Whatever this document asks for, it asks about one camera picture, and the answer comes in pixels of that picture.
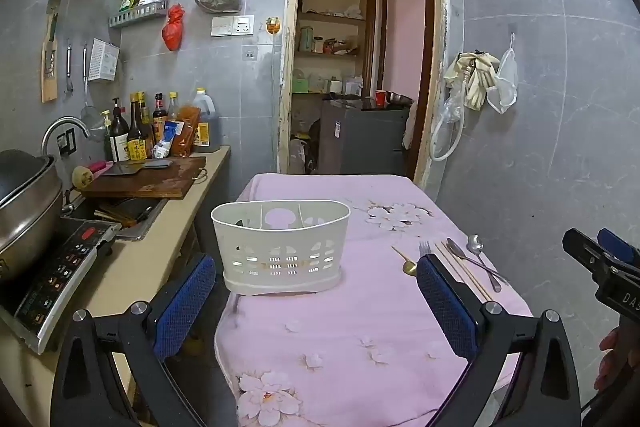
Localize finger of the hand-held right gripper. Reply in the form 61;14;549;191
562;228;608;277
597;228;640;267

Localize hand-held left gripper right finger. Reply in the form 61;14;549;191
415;253;583;427

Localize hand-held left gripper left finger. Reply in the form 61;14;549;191
50;252;238;427

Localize gold spoon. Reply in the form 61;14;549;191
391;246;418;277

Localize long silver spoon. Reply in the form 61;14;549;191
446;238;502;293

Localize white plastic utensil caddy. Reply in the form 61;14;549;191
210;200;352;295

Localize person's right hand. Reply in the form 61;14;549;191
597;326;626;392

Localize pink floral tablecloth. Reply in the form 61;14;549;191
214;173;533;427

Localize brown wooden cutting board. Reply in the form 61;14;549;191
80;157;207;200

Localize black induction cooker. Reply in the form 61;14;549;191
0;217;122;354

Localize steel cleaver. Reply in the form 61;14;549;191
102;159;174;178

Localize blue white packet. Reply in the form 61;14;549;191
152;121;186;160

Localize orange snack packet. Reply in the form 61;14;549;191
172;104;202;158

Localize stainless steel pot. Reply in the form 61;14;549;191
0;157;64;283

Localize white mesh bag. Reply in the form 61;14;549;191
486;48;519;115

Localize row of sauce bottles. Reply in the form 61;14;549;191
100;91;181;164

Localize cooking oil jug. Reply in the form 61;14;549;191
191;88;221;154

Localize white plastic bag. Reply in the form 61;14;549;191
289;139;307;174

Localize clear plastic bag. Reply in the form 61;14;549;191
440;88;467;124

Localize grey cabinet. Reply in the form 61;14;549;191
320;99;412;178

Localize cream rubber gloves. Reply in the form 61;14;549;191
444;52;501;110

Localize hanging metal strainer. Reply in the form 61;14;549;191
80;44;106;138

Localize dark pot lid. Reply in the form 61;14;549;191
0;150;53;204

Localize chrome faucet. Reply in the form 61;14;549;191
41;117;92;158

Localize red plastic bag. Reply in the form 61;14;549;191
161;4;185;52

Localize hanging wooden board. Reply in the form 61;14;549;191
41;0;63;104

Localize wooden shelf unit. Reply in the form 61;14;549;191
292;0;379;98

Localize white hose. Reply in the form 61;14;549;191
431;67;474;162

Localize white plastic wall holder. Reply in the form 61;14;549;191
88;38;121;82

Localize wooden door frame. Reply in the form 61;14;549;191
277;0;447;188

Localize white switch panel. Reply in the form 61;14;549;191
211;15;255;38

